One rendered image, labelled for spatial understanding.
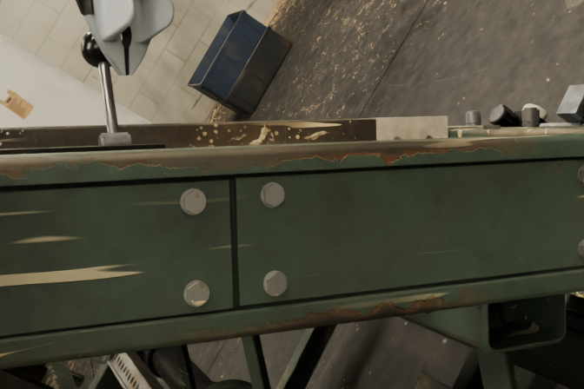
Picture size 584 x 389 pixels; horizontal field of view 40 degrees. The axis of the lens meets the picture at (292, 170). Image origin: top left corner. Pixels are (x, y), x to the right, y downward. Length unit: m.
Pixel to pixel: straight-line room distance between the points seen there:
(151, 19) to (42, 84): 4.30
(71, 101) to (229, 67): 1.14
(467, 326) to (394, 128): 0.60
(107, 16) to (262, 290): 0.29
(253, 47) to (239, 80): 0.25
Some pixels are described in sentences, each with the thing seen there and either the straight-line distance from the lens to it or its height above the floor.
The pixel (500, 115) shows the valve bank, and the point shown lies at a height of 0.79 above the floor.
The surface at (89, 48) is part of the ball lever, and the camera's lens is 0.75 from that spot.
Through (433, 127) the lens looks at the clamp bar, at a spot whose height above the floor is 0.94.
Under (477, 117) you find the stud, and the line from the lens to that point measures 1.30.
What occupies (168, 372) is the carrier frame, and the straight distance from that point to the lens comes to 2.39.
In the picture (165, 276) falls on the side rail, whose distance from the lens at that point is 0.45.
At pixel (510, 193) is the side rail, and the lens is 0.55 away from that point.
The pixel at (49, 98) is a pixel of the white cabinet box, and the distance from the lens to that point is 4.96.
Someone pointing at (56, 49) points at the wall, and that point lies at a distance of 6.35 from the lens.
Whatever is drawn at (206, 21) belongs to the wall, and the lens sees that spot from 6.49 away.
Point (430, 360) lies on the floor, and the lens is 2.59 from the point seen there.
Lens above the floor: 1.50
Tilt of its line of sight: 20 degrees down
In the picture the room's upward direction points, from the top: 59 degrees counter-clockwise
